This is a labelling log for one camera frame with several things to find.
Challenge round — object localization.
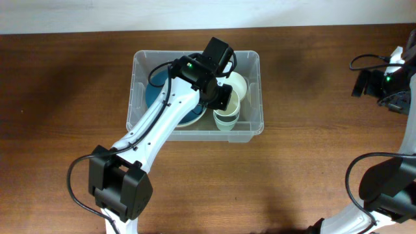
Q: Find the large beige bowl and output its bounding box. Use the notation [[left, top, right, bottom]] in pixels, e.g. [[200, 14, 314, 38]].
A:
[[177, 109, 207, 128]]

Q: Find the white small bowl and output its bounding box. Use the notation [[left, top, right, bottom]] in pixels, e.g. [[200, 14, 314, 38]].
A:
[[224, 71, 248, 102]]

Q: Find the grey translucent cup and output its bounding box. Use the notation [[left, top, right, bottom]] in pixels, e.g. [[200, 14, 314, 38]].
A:
[[213, 112, 240, 124]]

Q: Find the dark blue bowl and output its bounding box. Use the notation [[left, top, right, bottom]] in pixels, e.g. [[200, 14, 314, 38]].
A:
[[145, 70, 206, 124]]

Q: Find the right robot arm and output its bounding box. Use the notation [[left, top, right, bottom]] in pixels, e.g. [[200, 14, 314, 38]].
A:
[[306, 31, 415, 234]]

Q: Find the clear plastic storage bin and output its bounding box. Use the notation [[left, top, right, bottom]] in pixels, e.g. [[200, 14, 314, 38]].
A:
[[126, 50, 265, 143]]

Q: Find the cream white cup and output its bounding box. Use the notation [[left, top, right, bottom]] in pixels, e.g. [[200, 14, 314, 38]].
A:
[[214, 90, 240, 117]]

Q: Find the mint green cup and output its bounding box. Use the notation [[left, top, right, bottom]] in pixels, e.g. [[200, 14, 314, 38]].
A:
[[214, 118, 238, 131]]

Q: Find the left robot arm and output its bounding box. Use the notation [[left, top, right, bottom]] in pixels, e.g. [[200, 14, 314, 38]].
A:
[[88, 52, 237, 233]]

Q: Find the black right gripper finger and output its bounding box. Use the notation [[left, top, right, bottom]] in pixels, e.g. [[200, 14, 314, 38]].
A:
[[364, 70, 384, 96], [351, 70, 369, 97]]

